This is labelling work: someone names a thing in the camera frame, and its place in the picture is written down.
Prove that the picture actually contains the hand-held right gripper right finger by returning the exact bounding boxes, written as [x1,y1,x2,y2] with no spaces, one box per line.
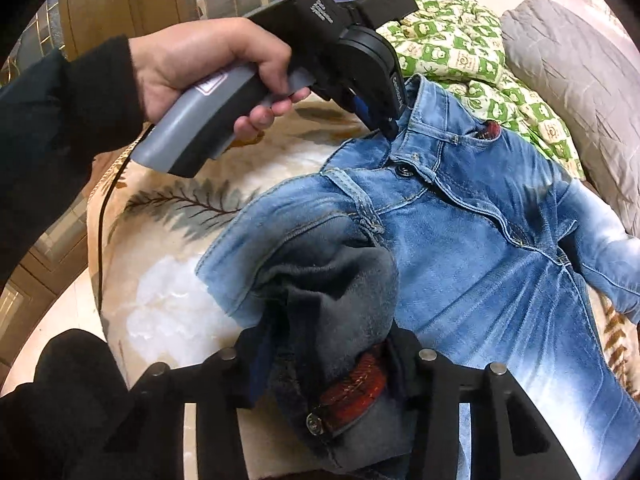
[386,321,581,480]

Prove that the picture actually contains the grey quilted pillow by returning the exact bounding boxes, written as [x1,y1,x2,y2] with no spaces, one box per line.
[500,0,640,238]

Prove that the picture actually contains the person's left forearm dark sleeve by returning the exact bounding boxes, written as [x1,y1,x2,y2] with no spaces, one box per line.
[0,35,151,288]

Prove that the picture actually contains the blue denim pants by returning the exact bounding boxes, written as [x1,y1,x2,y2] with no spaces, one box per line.
[195,74,640,480]

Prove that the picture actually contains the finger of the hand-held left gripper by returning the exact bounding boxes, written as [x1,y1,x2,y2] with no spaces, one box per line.
[350,87,402,142]

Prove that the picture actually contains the black cable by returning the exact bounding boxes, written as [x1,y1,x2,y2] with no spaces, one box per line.
[95,122,157,321]

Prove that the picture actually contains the leaf print fleece blanket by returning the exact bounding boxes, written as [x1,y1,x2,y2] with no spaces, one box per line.
[85,95,640,480]

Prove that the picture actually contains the person's left hand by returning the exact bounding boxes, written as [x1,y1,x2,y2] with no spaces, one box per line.
[129,16,312,142]

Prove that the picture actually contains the person's leg in dark clothing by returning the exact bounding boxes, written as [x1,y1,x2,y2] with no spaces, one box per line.
[0,329,138,480]

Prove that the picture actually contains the green patterned quilt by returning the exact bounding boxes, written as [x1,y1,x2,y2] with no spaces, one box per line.
[360,0,586,181]

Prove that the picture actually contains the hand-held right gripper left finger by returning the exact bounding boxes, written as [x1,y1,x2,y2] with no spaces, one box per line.
[95,327,274,480]

